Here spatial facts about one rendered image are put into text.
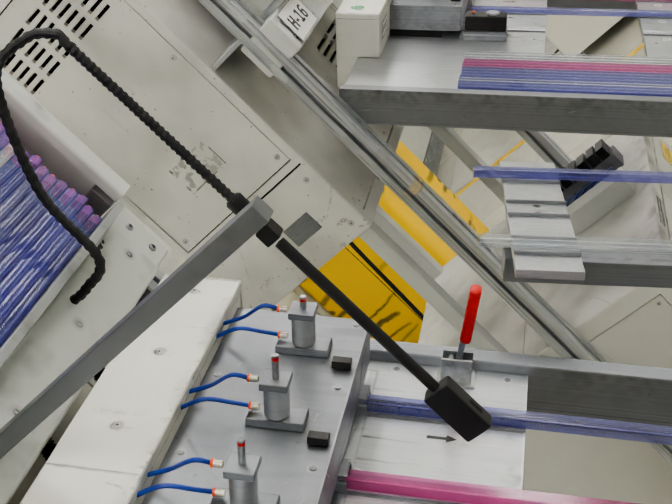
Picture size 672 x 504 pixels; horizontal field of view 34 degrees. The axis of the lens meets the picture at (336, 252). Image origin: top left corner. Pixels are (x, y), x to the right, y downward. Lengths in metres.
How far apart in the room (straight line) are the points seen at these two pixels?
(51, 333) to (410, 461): 0.34
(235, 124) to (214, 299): 0.85
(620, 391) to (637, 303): 0.86
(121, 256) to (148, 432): 0.26
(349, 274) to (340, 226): 2.25
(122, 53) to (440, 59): 0.56
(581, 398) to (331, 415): 0.29
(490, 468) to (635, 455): 1.18
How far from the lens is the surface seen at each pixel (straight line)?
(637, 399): 1.13
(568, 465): 2.18
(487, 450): 1.01
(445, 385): 0.74
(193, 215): 1.99
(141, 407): 0.94
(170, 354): 1.00
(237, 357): 1.02
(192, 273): 0.73
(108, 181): 1.11
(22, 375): 0.95
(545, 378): 1.11
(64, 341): 1.00
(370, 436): 1.02
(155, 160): 1.97
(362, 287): 4.20
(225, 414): 0.95
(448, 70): 1.94
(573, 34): 5.49
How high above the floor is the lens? 1.45
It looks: 13 degrees down
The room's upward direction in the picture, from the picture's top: 47 degrees counter-clockwise
